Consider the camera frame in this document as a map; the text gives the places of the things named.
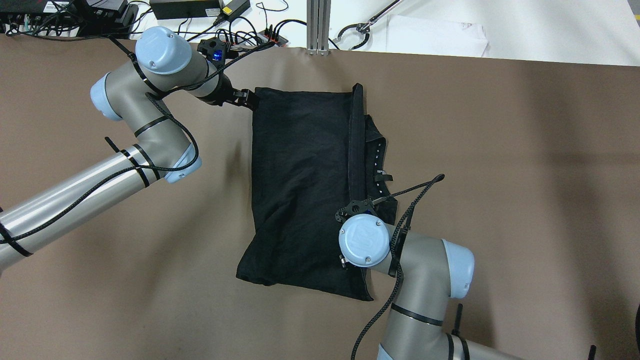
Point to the grabber reacher tool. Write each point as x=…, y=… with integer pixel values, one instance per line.
x=363, y=29

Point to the black power adapter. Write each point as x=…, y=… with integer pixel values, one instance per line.
x=185, y=9

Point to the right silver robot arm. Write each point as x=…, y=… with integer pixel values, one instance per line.
x=429, y=272

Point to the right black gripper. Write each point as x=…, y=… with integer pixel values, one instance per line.
x=341, y=217

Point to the right grey usb hub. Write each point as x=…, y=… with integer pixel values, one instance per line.
x=269, y=35

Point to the aluminium cage frame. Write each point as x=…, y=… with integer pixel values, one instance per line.
x=317, y=27

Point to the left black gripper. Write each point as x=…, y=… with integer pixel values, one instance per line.
x=223, y=93

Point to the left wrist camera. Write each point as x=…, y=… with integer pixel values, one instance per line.
x=214, y=50

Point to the black t-shirt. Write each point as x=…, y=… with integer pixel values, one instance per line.
x=312, y=154

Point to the white paper sheet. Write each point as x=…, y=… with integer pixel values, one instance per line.
x=411, y=35

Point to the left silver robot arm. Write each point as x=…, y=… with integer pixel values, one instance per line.
x=163, y=62

